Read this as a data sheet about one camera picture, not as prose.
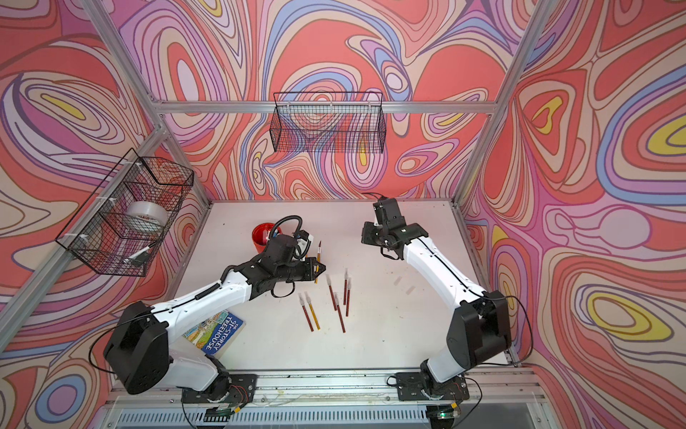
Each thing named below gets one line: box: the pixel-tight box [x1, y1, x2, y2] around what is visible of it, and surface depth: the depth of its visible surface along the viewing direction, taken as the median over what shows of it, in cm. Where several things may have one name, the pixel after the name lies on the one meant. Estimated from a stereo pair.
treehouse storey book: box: [182, 310, 247, 357], surface depth 82 cm
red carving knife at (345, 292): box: [343, 268, 348, 306], surface depth 95 cm
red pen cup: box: [251, 222, 284, 254], surface depth 95 cm
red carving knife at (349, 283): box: [345, 277, 352, 318], surface depth 93 cm
